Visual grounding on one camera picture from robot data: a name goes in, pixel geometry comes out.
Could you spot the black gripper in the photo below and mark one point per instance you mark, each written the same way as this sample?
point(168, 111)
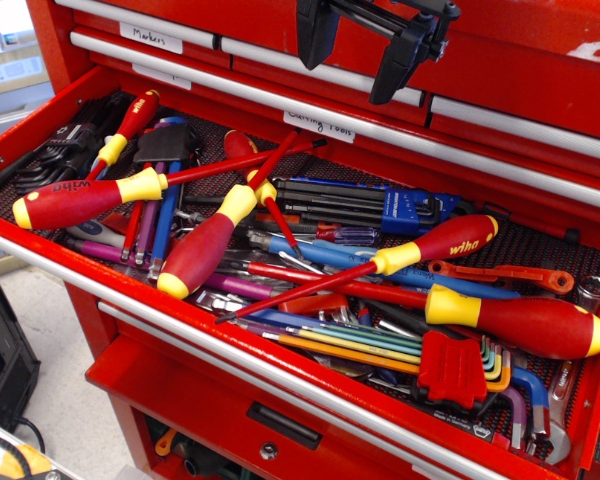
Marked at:
point(413, 41)

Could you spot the large red yellow screwdriver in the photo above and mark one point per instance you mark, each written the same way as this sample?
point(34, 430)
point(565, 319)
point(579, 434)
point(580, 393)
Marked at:
point(197, 255)

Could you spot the white drawer label Cutting Tools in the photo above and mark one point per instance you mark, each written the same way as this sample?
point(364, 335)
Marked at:
point(319, 127)

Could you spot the small red screwdriver centre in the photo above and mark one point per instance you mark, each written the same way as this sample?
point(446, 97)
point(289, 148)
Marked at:
point(238, 144)

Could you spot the small red screwdriver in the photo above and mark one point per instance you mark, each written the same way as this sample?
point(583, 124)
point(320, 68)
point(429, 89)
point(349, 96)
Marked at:
point(238, 144)
point(138, 115)

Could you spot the blue hex key holder set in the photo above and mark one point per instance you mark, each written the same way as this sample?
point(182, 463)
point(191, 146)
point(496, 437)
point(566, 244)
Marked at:
point(390, 209)

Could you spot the red tool chest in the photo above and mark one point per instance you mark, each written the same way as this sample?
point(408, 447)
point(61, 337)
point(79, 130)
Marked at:
point(510, 119)

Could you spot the white drawer label Markers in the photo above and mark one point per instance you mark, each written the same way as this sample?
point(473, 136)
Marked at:
point(151, 38)

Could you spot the black hex key holder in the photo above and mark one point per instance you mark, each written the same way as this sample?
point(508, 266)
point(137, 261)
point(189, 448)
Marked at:
point(174, 142)

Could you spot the red yellow Wiha screwdriver right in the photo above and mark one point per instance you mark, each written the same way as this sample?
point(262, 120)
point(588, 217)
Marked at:
point(456, 237)

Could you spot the red yellow wiha screwdriver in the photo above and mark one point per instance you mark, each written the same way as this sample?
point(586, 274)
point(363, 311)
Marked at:
point(456, 237)
point(69, 203)

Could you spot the small red screwdriver top left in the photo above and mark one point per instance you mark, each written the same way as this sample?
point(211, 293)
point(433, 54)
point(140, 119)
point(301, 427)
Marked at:
point(138, 115)

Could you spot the purple long hex key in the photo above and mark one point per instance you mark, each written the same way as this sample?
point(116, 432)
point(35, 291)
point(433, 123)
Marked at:
point(246, 288)

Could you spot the black torx key set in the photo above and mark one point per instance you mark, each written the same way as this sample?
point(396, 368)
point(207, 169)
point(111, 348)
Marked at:
point(70, 151)

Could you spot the orange plastic wrench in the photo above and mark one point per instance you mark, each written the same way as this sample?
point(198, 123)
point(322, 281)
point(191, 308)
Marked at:
point(555, 281)

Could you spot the orange hex key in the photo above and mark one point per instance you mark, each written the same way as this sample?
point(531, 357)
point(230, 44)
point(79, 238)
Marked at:
point(367, 354)

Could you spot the large red screwdriver right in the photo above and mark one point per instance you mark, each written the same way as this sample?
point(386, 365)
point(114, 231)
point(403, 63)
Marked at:
point(546, 327)

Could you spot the chrome socket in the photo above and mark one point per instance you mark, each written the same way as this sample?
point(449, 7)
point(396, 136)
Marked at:
point(588, 293)

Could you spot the red hex key holder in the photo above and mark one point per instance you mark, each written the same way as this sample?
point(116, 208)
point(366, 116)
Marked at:
point(451, 370)

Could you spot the red yellow Wiha screwdriver left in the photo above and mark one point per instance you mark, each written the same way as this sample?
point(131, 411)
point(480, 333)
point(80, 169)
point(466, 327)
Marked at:
point(69, 203)

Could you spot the adjustable wrench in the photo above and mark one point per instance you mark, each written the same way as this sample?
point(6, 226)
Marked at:
point(559, 395)

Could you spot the blue L hex key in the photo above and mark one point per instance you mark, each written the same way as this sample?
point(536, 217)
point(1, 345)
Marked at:
point(538, 397)

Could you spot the black box on floor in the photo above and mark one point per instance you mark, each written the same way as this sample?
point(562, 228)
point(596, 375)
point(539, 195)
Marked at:
point(19, 367)

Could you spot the small clear handle screwdriver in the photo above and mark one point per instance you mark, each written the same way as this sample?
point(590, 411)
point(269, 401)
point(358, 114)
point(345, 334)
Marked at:
point(344, 235)

